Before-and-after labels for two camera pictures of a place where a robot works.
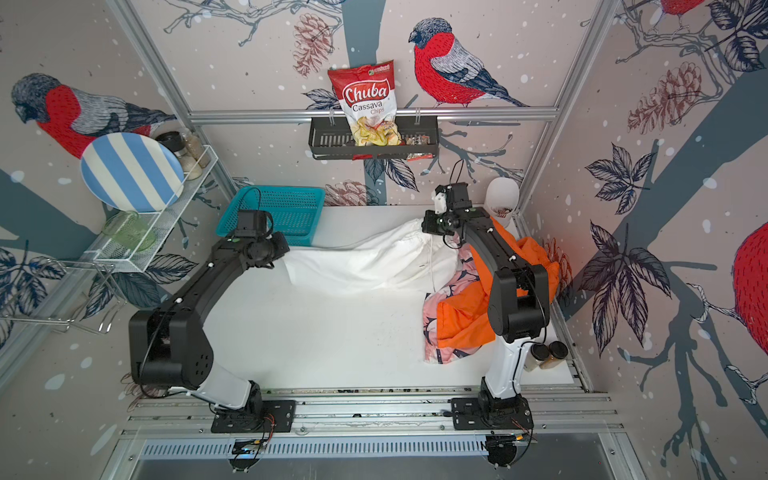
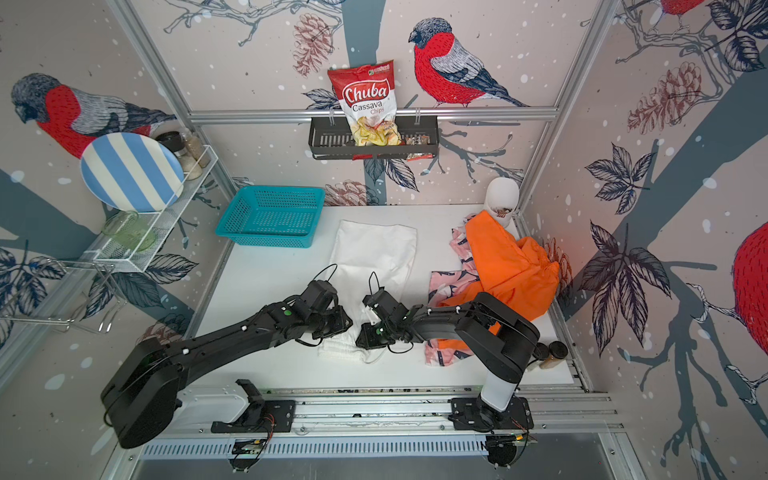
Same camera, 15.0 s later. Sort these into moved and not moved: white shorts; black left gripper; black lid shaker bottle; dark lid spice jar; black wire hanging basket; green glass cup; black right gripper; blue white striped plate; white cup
Moved: black left gripper; black right gripper; white shorts
Not moved: dark lid spice jar; white cup; green glass cup; blue white striped plate; black lid shaker bottle; black wire hanging basket
